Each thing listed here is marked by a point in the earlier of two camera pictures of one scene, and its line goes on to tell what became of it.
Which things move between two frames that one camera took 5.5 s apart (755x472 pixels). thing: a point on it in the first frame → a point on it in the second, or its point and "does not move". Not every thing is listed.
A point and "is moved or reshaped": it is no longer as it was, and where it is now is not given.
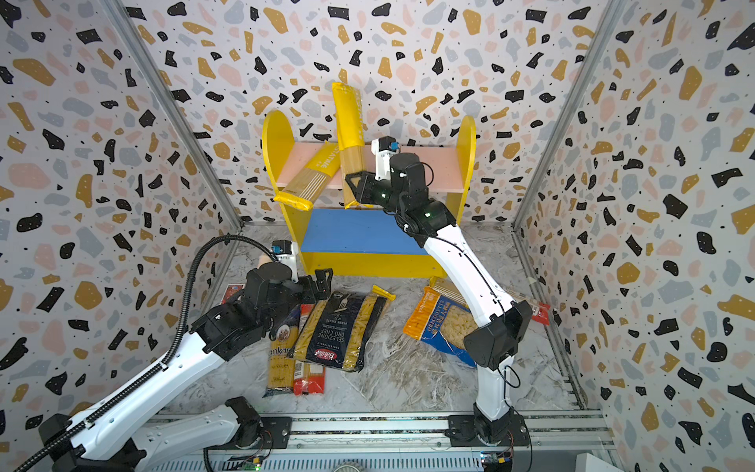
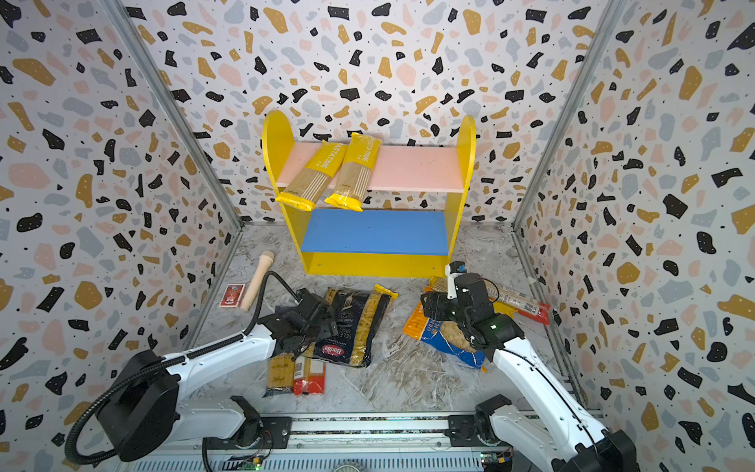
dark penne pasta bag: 341,330 does not move
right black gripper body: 371,189 → 439,304
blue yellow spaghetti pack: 280,366 does not move
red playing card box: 230,291 does not move
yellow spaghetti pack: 352,146 is moved or reshaped
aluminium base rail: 417,442 does not move
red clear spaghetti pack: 309,378 does not move
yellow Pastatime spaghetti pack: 303,191 does not move
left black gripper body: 294,301 → 326,329
